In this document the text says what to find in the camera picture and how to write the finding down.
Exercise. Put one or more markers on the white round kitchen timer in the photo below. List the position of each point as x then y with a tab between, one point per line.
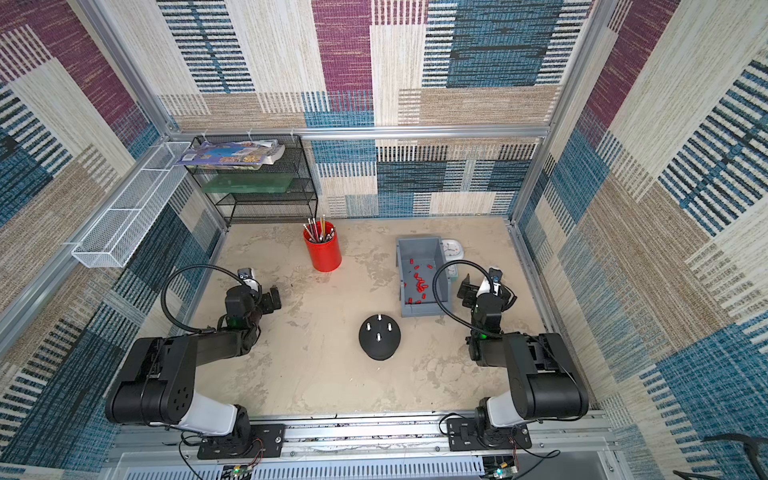
452	250

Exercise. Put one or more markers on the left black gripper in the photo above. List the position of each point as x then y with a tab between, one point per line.
266	301

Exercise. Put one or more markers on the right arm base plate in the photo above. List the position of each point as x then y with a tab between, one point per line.
466	434

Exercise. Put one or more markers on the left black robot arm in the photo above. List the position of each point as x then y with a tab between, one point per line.
156	384

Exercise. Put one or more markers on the colourful book on shelf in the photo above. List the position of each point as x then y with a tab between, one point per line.
233	155

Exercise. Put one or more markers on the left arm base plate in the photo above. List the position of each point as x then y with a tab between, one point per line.
264	440

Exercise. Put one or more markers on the white wire mesh basket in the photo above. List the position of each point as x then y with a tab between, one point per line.
113	239

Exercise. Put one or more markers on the grey plastic parts bin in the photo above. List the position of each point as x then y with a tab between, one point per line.
418	259

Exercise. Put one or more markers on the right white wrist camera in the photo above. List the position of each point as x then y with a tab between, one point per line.
495	278

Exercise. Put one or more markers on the green folder on shelf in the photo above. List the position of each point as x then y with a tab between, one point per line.
248	184

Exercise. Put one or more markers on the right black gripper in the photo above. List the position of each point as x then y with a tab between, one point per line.
471	291

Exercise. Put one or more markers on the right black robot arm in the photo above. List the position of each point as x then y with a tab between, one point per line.
542	377

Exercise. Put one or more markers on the red pen cup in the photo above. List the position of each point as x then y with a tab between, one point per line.
323	246

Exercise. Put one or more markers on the black wire shelf rack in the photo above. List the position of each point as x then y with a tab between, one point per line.
298	204

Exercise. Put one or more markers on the black dome screw fixture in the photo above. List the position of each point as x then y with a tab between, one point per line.
379	337

